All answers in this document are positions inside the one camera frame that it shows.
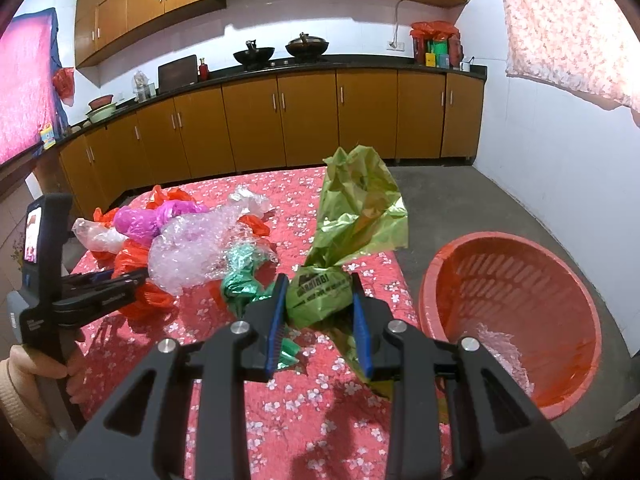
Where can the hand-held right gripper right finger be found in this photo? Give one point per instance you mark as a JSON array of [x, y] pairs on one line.
[[362, 335]]

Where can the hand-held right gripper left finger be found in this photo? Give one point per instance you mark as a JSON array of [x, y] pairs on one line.
[[274, 350]]

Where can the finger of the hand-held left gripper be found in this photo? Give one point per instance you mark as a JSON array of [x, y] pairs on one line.
[[90, 306], [120, 277]]

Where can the large bubble wrap sheet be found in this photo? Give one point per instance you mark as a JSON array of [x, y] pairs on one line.
[[185, 255]]

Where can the dark green plastic bag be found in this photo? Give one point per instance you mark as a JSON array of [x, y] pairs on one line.
[[240, 285]]

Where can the light green plastic bag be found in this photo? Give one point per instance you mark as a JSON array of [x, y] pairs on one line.
[[350, 200]]

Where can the red plastic basket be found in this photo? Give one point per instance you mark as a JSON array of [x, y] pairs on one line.
[[550, 310]]

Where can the person's left hand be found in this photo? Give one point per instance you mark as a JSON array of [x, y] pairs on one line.
[[77, 380]]

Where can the clear plastic bag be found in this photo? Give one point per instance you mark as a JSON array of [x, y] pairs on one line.
[[95, 237]]

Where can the magenta plastic bag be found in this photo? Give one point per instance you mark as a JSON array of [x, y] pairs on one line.
[[140, 222]]

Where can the red floral tablecloth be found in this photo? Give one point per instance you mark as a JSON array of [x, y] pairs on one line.
[[300, 410]]

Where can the colourful small box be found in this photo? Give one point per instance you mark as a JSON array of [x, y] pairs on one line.
[[48, 136]]

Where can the small bubble wrap piece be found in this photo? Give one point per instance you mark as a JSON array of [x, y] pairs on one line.
[[500, 355]]

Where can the red basin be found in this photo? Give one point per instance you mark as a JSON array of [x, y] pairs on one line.
[[101, 101]]

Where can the crumpled clear plastic wrap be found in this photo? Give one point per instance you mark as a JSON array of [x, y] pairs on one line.
[[250, 200]]

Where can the hanging red plastic bag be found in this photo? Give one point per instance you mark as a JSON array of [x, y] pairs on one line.
[[64, 85]]

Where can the pink window curtain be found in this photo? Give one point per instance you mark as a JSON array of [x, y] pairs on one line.
[[25, 85]]

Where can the glass jar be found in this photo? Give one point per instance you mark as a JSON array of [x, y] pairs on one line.
[[142, 90]]

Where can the black cutting board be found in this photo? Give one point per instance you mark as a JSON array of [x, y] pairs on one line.
[[177, 74]]

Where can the wooden lower kitchen cabinets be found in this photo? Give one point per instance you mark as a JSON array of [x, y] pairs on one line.
[[310, 120]]

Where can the red bottle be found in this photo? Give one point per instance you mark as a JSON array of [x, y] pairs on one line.
[[203, 71]]

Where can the black kitchen countertop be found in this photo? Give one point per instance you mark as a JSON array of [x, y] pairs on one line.
[[360, 62]]

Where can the white cup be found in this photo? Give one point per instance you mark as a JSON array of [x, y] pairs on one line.
[[466, 65]]

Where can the green box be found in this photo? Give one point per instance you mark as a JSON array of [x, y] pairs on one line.
[[440, 55]]

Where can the black wok with lid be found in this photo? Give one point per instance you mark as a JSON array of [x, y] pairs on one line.
[[307, 47]]

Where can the red bag bundle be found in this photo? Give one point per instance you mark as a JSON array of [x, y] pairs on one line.
[[432, 30]]

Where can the floral hanging cloth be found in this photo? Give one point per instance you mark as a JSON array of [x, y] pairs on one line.
[[560, 25]]

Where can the white wall socket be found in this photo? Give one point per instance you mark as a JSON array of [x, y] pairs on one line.
[[396, 45]]

